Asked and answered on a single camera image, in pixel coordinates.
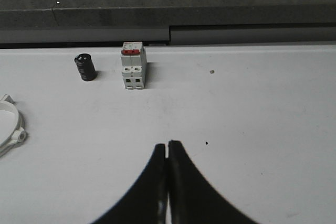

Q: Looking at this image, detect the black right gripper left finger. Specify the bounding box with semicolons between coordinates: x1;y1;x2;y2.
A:
94;144;167;223

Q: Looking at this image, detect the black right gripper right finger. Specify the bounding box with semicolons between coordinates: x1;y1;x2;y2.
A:
168;140;255;223

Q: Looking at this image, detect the white half pipe clamp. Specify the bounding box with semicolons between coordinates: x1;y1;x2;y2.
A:
1;94;27;157

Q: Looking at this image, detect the black cylindrical capacitor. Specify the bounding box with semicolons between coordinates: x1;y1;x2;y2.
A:
74;53;97;81

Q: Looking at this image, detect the grey stone countertop ledge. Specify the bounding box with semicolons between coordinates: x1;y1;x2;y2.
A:
1;0;335;45

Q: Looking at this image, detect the white circuit breaker red switch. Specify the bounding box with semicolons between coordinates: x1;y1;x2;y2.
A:
121;41;147;90

